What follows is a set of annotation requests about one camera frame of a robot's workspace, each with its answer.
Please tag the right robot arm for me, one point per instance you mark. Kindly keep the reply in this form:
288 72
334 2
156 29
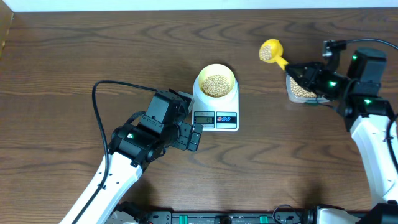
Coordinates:
371 122

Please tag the yellow bowl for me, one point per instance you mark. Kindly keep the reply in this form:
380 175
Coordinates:
216 80

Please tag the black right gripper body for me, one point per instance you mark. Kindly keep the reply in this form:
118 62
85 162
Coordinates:
329 84

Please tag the clear plastic container of soybeans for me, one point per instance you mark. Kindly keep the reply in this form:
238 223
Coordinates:
297 94

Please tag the white digital kitchen scale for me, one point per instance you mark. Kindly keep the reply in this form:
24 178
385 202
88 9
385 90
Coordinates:
216 114

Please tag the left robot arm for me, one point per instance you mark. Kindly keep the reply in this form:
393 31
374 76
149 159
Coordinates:
132 148

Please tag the yellow measuring scoop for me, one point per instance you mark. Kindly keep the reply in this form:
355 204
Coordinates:
271 52

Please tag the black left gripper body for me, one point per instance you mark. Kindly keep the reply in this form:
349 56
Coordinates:
184 129

